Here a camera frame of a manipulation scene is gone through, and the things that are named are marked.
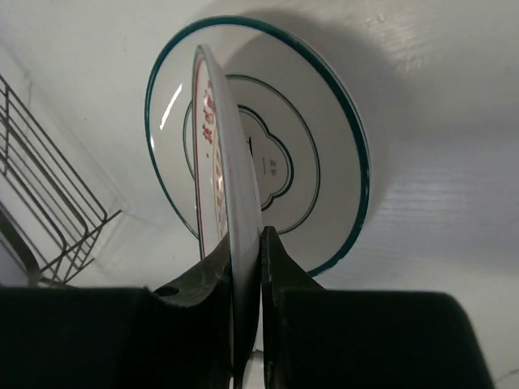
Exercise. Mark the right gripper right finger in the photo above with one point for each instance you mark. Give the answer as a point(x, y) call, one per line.
point(321, 338)

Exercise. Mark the grey wire dish rack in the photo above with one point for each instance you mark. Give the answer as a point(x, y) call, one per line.
point(51, 221)

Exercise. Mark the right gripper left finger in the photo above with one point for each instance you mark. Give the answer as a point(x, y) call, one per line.
point(174, 337)

